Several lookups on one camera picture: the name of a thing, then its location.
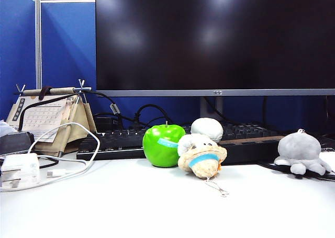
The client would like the beige canvas desk stand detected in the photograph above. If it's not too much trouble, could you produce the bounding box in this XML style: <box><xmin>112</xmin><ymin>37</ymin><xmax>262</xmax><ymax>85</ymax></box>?
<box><xmin>14</xmin><ymin>79</ymin><xmax>98</xmax><ymax>157</ymax></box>

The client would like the thick black table cable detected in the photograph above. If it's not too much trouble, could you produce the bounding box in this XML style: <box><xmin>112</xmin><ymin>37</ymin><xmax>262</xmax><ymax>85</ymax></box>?
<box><xmin>258</xmin><ymin>161</ymin><xmax>335</xmax><ymax>182</ymax></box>

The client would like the black computer monitor silver bezel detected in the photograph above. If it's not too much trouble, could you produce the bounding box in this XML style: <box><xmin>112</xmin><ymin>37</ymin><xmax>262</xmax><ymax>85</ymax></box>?
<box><xmin>95</xmin><ymin>0</ymin><xmax>335</xmax><ymax>97</ymax></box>

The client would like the silver monitor stand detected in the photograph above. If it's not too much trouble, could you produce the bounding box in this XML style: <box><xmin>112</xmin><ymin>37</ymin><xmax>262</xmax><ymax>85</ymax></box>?
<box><xmin>200</xmin><ymin>96</ymin><xmax>225</xmax><ymax>120</ymax></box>

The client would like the aluminium partition frame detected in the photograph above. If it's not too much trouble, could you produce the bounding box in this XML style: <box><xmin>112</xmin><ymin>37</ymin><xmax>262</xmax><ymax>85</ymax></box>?
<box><xmin>15</xmin><ymin>0</ymin><xmax>96</xmax><ymax>89</ymax></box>

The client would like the looped black power cable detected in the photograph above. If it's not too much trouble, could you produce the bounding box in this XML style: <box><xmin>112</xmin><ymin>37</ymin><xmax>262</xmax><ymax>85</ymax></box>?
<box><xmin>135</xmin><ymin>104</ymin><xmax>171</xmax><ymax>130</ymax></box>

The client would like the thin black monitor cable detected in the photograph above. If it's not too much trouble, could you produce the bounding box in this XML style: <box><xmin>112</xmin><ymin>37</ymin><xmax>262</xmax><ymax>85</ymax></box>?
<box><xmin>262</xmin><ymin>96</ymin><xmax>269</xmax><ymax>126</ymax></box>
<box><xmin>203</xmin><ymin>96</ymin><xmax>244</xmax><ymax>126</ymax></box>

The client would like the black flat box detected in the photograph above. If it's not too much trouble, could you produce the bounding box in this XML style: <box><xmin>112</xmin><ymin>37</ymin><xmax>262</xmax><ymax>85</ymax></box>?
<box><xmin>0</xmin><ymin>131</ymin><xmax>35</xmax><ymax>156</ymax></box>

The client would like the black printed mouse pad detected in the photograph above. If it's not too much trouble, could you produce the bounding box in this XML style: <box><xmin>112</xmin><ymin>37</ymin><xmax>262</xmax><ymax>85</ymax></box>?
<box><xmin>312</xmin><ymin>135</ymin><xmax>335</xmax><ymax>154</ymax></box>

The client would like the white brain squeeze toy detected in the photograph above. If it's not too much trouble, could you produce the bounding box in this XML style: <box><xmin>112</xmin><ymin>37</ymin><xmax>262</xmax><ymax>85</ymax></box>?
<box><xmin>190</xmin><ymin>117</ymin><xmax>225</xmax><ymax>141</ymax></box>

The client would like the small black power brick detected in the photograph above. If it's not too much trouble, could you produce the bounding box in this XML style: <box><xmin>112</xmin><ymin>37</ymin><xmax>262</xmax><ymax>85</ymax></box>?
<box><xmin>93</xmin><ymin>113</ymin><xmax>124</xmax><ymax>133</ymax></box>

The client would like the paper desk calendar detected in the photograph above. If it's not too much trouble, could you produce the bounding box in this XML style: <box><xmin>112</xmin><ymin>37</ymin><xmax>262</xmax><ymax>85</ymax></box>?
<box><xmin>6</xmin><ymin>95</ymin><xmax>68</xmax><ymax>142</ymax></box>

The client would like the green plastic apple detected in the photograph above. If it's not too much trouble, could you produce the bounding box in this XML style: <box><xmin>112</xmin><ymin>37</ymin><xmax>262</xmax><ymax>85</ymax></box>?
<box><xmin>142</xmin><ymin>120</ymin><xmax>187</xmax><ymax>168</ymax></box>

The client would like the white charging cable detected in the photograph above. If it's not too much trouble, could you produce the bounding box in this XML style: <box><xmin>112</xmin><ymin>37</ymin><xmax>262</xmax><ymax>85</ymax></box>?
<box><xmin>0</xmin><ymin>122</ymin><xmax>101</xmax><ymax>193</ymax></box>

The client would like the black mechanical keyboard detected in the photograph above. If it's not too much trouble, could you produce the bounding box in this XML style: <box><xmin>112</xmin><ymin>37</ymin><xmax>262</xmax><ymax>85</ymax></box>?
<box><xmin>76</xmin><ymin>122</ymin><xmax>305</xmax><ymax>166</ymax></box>

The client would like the grey plush octopus keychain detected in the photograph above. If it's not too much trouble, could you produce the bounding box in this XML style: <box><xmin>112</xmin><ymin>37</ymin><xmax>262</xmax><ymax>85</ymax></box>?
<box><xmin>273</xmin><ymin>129</ymin><xmax>333</xmax><ymax>177</ymax></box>

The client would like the white plush dog straw hat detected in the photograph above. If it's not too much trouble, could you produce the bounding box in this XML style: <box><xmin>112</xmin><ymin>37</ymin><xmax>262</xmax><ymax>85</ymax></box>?
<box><xmin>177</xmin><ymin>133</ymin><xmax>231</xmax><ymax>198</ymax></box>

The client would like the white tissue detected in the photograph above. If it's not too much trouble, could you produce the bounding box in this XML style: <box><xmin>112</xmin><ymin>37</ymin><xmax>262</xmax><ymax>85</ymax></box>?
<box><xmin>0</xmin><ymin>119</ymin><xmax>16</xmax><ymax>138</ymax></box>

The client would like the black cable with ferrite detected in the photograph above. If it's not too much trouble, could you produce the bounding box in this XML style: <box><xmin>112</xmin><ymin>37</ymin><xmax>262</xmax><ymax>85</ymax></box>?
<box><xmin>17</xmin><ymin>90</ymin><xmax>147</xmax><ymax>132</ymax></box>

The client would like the white power adapter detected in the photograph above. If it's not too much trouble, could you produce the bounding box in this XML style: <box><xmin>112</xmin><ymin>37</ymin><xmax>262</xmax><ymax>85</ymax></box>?
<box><xmin>0</xmin><ymin>153</ymin><xmax>41</xmax><ymax>189</ymax></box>

